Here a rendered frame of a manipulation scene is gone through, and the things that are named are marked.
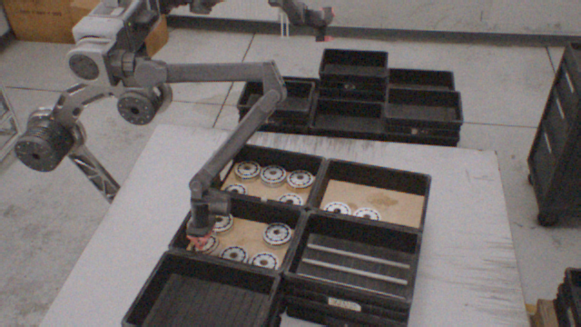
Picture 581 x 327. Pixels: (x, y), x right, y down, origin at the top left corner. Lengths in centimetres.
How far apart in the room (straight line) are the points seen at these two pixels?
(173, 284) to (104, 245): 46
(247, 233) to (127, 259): 48
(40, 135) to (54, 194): 127
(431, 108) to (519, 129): 98
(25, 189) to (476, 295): 273
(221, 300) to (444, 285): 78
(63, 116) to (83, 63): 70
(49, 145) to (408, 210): 143
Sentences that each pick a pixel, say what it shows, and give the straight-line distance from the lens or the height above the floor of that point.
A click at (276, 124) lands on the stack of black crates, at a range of 313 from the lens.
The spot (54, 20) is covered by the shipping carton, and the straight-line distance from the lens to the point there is 528.
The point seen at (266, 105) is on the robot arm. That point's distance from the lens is 166.
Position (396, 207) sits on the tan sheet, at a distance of 217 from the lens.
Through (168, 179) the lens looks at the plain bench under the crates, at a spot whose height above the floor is 70.
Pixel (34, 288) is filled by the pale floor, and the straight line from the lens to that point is 325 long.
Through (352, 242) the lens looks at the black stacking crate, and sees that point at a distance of 203.
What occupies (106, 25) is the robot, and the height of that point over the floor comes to 153.
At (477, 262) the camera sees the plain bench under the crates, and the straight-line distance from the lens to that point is 222.
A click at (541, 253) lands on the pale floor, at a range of 332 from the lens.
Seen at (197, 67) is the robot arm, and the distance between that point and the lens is 173.
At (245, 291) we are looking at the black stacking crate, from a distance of 189.
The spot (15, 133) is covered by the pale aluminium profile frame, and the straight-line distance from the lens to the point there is 411.
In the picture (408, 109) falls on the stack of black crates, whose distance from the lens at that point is 329.
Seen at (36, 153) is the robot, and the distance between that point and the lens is 254.
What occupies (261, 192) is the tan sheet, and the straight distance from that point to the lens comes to 221.
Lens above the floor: 233
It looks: 40 degrees down
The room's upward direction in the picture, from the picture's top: 2 degrees counter-clockwise
